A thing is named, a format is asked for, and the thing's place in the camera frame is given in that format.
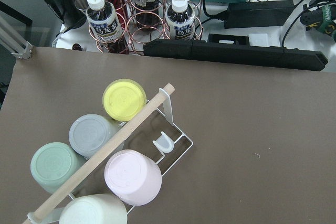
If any yellow plastic cup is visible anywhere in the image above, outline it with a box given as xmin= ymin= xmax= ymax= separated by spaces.
xmin=102 ymin=79 xmax=146 ymax=122

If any grey plastic cup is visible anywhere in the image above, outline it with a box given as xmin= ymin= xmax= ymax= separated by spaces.
xmin=68 ymin=114 xmax=122 ymax=159

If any pink plastic cup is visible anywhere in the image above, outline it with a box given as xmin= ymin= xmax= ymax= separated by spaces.
xmin=104 ymin=150 xmax=162 ymax=206

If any white plastic cup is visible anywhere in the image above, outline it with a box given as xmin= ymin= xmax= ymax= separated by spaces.
xmin=59 ymin=194 xmax=128 ymax=223

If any sage green plastic cup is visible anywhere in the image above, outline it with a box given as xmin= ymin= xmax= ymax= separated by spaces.
xmin=30 ymin=142 xmax=86 ymax=194

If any right oolong tea bottle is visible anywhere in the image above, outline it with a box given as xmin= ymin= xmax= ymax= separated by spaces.
xmin=165 ymin=0 xmax=195 ymax=40

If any oolong tea bottle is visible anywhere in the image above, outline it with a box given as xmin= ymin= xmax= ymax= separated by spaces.
xmin=165 ymin=0 xmax=195 ymax=40
xmin=86 ymin=0 xmax=128 ymax=54

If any long black bar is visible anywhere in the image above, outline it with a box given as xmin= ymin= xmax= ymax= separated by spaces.
xmin=143 ymin=39 xmax=328 ymax=71

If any left oolong tea bottle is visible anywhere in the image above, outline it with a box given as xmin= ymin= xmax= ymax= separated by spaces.
xmin=86 ymin=0 xmax=128 ymax=54

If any dark middle drink bottle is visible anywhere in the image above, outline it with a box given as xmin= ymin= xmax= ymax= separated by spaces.
xmin=133 ymin=0 xmax=159 ymax=28

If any black power adapter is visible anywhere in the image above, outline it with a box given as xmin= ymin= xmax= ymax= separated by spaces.
xmin=224 ymin=0 xmax=295 ymax=29

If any white wire cup rack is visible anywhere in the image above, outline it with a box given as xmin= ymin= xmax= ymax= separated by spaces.
xmin=26 ymin=97 xmax=186 ymax=223

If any copper wire bottle rack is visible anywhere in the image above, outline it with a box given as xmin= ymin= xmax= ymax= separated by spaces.
xmin=86 ymin=0 xmax=201 ymax=54

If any aluminium frame bracket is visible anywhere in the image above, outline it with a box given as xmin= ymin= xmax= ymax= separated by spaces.
xmin=12 ymin=41 xmax=33 ymax=60

